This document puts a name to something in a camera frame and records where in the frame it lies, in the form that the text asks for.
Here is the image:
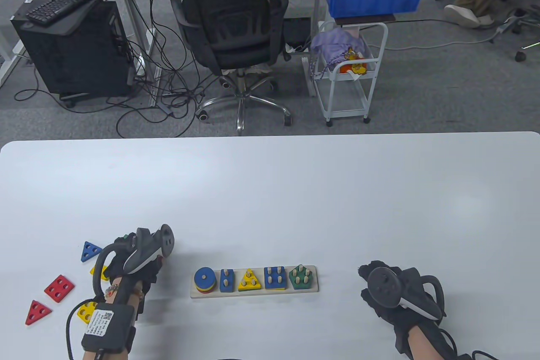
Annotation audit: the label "white table leg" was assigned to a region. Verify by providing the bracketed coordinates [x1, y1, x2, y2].
[0, 27, 26, 86]

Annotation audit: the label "black mesh office chair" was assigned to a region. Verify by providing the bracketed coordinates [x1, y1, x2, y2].
[170, 0, 294, 135]

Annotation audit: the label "black white hand controller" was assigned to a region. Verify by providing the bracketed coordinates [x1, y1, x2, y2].
[93, 224, 174, 293]
[367, 266, 447, 320]

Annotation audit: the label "grey power strip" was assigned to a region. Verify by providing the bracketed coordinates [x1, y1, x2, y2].
[496, 16, 521, 33]

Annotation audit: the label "person's right hand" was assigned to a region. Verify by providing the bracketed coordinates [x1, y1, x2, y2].
[358, 261, 448, 354]

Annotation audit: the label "purple cloth bag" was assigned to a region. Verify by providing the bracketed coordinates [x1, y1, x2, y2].
[310, 29, 365, 80]

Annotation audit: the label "black floor cables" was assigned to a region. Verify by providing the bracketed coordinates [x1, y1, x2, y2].
[15, 0, 220, 139]

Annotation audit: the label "person's left forearm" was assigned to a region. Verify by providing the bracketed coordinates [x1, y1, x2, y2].
[82, 278, 146, 360]

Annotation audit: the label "black box with white label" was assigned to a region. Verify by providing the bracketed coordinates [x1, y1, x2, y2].
[81, 303, 136, 353]

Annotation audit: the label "person's left hand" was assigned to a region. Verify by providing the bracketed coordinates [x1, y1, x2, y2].
[103, 230, 165, 306]

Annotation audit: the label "blue disc block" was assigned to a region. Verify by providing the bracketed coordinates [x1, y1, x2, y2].
[194, 268, 216, 289]

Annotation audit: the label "red triangle block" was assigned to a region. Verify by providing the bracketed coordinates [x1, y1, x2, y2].
[25, 300, 53, 326]

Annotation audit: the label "black floor box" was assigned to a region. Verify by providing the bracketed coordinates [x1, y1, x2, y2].
[283, 17, 313, 50]

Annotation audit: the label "blue triangle block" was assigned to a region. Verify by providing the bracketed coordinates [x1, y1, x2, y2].
[81, 241, 104, 263]

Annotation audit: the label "green pentagon block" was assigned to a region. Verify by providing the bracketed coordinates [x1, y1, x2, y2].
[289, 265, 314, 290]

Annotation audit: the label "yellow triangle block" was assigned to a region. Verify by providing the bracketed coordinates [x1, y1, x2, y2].
[238, 268, 259, 292]

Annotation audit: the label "black keyboard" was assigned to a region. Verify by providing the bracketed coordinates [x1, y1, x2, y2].
[26, 0, 106, 25]

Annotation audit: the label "black computer tower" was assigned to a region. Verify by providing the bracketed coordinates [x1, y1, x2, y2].
[11, 0, 131, 97]

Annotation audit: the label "blue rectangle block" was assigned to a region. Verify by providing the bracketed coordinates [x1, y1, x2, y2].
[219, 268, 235, 293]

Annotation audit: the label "yellow pentagon block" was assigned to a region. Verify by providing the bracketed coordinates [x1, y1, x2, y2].
[77, 301, 97, 325]

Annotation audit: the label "brown board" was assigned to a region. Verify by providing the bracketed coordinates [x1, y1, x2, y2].
[333, 14, 397, 25]

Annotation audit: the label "orange yellow toy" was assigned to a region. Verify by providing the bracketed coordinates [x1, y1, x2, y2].
[340, 50, 367, 76]

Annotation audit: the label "black chair caster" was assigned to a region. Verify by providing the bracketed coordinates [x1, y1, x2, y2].
[515, 41, 540, 63]

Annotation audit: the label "white desk frame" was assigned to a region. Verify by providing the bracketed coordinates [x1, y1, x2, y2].
[105, 0, 161, 108]

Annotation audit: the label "person's right forearm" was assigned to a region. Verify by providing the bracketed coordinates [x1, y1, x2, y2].
[407, 326, 460, 360]

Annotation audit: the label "blue square block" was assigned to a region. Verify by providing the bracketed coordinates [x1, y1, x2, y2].
[264, 267, 288, 289]

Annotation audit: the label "wooden peg board with posts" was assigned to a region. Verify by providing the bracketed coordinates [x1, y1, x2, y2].
[190, 265, 320, 299]

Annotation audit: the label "red square block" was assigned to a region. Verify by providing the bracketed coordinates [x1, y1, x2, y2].
[44, 275, 76, 303]

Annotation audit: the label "white floor cable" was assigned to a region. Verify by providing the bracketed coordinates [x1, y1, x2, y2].
[380, 35, 502, 50]

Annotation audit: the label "white trolley cart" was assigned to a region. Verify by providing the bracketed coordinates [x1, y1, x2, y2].
[314, 20, 389, 127]

